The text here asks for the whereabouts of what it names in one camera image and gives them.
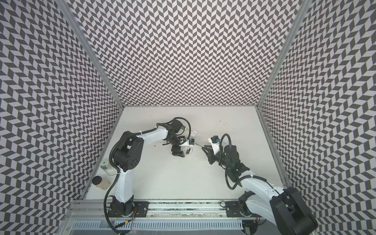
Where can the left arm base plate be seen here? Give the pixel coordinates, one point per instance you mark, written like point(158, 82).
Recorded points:
point(129, 209)

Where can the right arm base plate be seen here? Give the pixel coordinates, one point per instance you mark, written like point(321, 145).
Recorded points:
point(235, 209)

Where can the brown jar black lid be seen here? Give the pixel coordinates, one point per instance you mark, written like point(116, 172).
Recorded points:
point(101, 183)

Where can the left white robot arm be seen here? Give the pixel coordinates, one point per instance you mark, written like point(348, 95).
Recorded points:
point(126, 154)

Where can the white remote with green buttons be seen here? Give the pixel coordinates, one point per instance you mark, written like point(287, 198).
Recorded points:
point(187, 131)

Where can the clear jar left side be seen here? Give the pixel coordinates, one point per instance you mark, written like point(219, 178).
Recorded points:
point(107, 167)

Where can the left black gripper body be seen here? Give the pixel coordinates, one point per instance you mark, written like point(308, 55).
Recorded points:
point(176, 148)

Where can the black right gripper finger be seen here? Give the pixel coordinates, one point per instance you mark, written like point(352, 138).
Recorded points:
point(212, 159)
point(207, 149)

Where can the small white remote control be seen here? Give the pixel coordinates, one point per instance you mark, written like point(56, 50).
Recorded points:
point(187, 150)

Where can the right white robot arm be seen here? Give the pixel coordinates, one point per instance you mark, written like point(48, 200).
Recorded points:
point(284, 208)

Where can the aluminium front rail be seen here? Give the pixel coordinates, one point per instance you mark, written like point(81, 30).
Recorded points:
point(165, 209)

